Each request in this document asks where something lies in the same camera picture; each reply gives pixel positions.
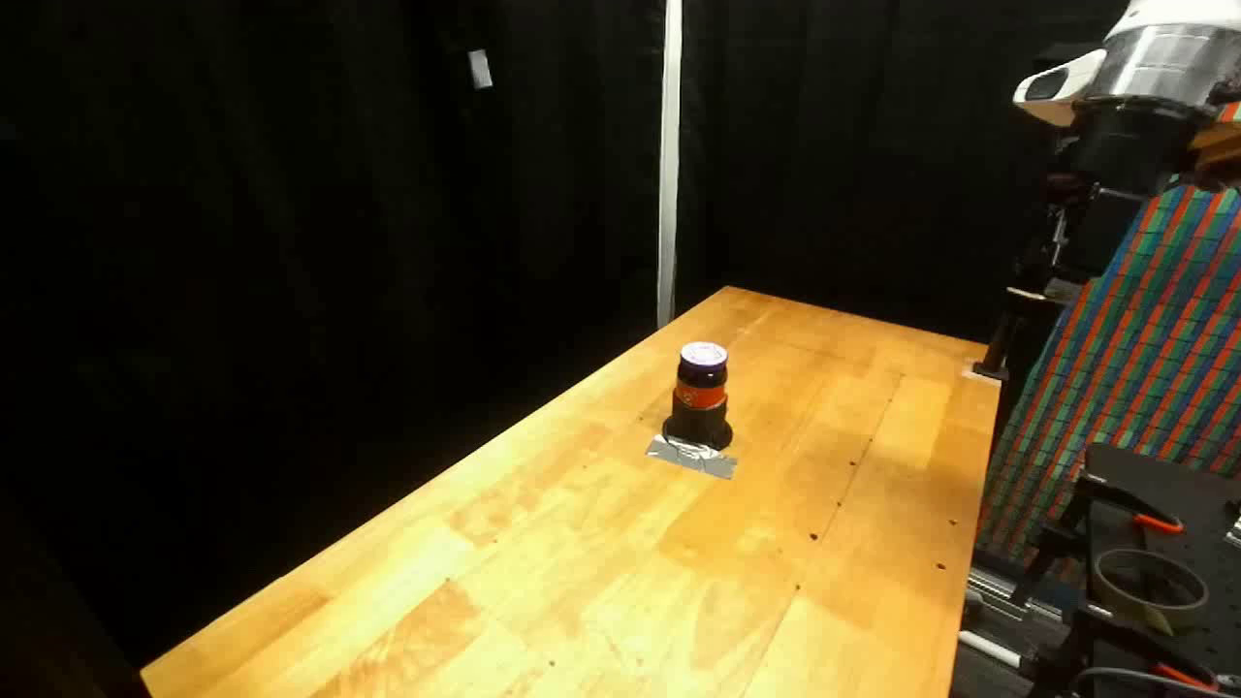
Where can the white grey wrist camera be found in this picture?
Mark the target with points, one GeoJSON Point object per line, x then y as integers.
{"type": "Point", "coordinates": [1047, 81]}

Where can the white vertical pole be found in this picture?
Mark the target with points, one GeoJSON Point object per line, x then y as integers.
{"type": "Point", "coordinates": [667, 159]}

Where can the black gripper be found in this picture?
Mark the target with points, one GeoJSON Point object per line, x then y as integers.
{"type": "Point", "coordinates": [1129, 146]}

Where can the aluminium frame rail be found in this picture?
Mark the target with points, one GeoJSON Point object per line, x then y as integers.
{"type": "Point", "coordinates": [1023, 605]}

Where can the silver tape patch under cup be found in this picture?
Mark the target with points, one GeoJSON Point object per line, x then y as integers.
{"type": "Point", "coordinates": [705, 457]}

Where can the black equipment platform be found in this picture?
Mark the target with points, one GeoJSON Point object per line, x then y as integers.
{"type": "Point", "coordinates": [1164, 499]}

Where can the grey tape roll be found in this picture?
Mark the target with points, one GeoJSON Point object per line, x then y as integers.
{"type": "Point", "coordinates": [1116, 587]}

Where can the black curtain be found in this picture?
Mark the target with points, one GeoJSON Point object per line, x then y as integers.
{"type": "Point", "coordinates": [257, 257]}

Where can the dark cup with orange band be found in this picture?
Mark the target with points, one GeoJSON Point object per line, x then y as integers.
{"type": "Point", "coordinates": [705, 412]}

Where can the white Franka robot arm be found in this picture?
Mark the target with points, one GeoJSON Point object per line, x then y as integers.
{"type": "Point", "coordinates": [1170, 62]}

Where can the small grey tag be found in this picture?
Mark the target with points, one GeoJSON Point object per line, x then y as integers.
{"type": "Point", "coordinates": [478, 66]}

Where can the green red striped cloth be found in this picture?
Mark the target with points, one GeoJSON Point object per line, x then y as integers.
{"type": "Point", "coordinates": [1136, 375]}

